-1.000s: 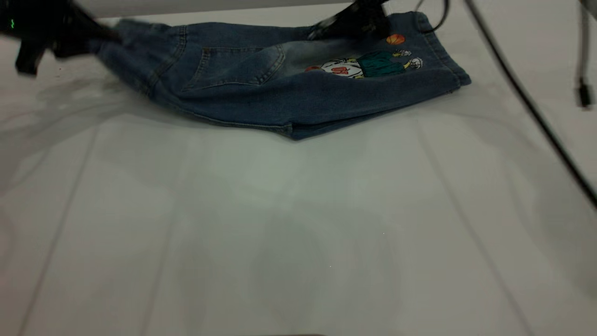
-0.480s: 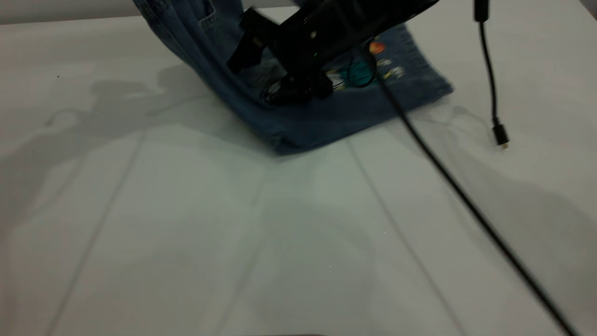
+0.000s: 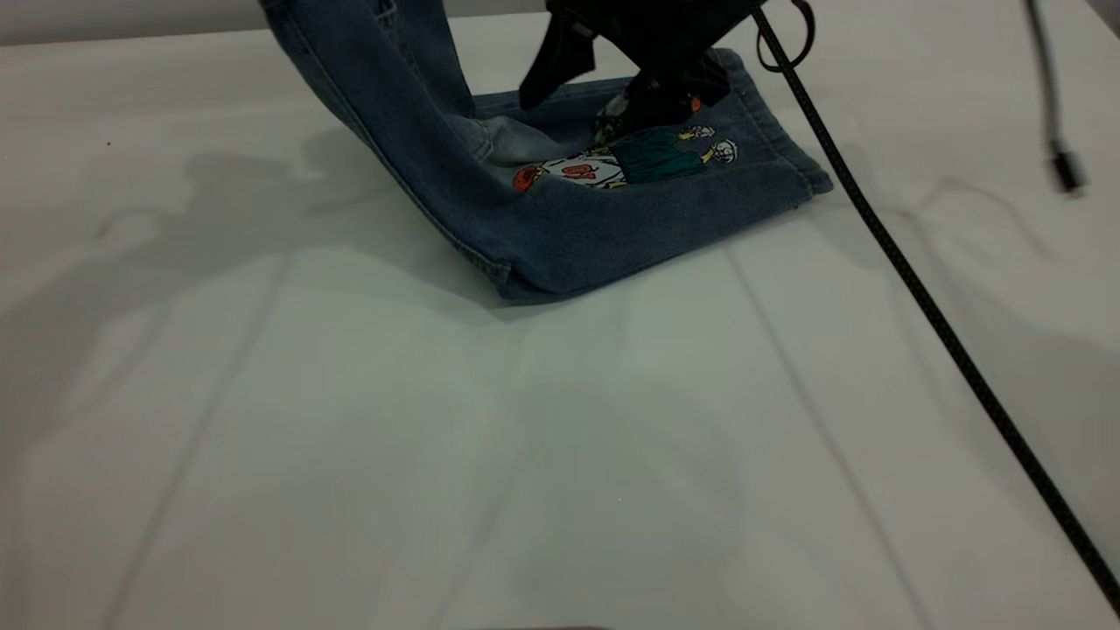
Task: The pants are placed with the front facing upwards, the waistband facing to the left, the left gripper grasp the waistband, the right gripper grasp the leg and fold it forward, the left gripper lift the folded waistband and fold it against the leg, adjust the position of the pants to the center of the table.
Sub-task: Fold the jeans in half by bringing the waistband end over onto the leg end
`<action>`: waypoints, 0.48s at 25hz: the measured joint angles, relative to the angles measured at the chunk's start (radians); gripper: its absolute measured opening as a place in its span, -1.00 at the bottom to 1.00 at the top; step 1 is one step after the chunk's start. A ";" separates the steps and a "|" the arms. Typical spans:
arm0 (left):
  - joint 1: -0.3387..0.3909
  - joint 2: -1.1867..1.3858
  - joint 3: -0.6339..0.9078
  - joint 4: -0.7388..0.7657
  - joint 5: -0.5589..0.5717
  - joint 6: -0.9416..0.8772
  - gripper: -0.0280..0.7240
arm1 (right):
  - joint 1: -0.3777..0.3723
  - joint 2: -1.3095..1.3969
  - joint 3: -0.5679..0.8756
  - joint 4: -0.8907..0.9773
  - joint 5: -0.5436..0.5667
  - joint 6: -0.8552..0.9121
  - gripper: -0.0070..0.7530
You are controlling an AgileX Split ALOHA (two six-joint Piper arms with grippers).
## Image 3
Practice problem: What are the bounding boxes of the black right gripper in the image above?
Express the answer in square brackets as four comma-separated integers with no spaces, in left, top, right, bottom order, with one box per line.
[519,0,762,145]

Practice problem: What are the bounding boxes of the blue denim jeans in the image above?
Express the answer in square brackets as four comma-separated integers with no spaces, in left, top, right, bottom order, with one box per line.
[260,0,834,305]

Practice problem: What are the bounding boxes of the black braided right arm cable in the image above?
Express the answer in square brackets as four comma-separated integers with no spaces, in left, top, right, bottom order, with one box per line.
[749,4,1120,618]

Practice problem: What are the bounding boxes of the black cable with connector end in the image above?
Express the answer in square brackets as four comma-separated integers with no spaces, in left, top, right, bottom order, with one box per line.
[1025,0,1089,198]

